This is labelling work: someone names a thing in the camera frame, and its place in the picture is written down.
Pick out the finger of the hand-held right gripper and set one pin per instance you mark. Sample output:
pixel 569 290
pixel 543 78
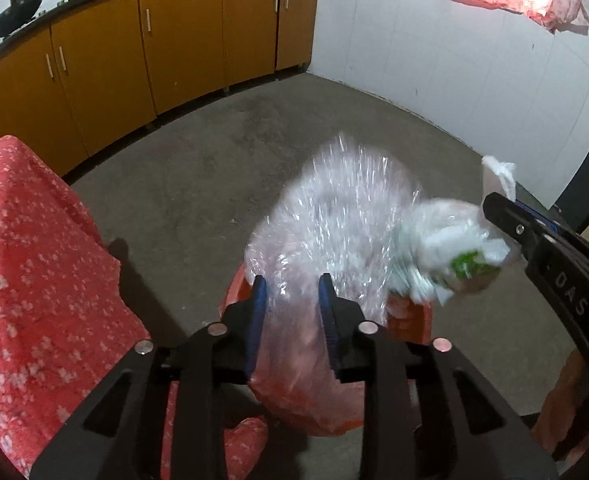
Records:
pixel 536 212
pixel 511 225

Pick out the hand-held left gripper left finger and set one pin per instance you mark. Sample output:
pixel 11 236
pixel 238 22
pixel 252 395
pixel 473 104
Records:
pixel 259 302

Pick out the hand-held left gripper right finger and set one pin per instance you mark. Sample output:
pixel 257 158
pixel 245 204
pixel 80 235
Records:
pixel 327 307

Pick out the red plastic bin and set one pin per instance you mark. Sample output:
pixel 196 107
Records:
pixel 234 295

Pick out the white green-printed plastic bag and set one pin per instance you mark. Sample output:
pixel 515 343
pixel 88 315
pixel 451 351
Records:
pixel 449 240

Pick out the clear plastic bag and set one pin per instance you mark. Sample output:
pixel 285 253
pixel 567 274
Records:
pixel 334 210

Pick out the person's right forearm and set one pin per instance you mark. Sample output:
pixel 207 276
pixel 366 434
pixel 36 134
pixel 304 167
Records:
pixel 569 400

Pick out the red floral table cloth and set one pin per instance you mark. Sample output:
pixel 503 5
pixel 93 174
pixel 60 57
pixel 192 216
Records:
pixel 39 260

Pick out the yellow kitchen cabinet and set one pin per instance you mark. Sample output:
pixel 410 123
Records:
pixel 184 35

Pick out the black wok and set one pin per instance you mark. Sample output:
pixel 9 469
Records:
pixel 17 17

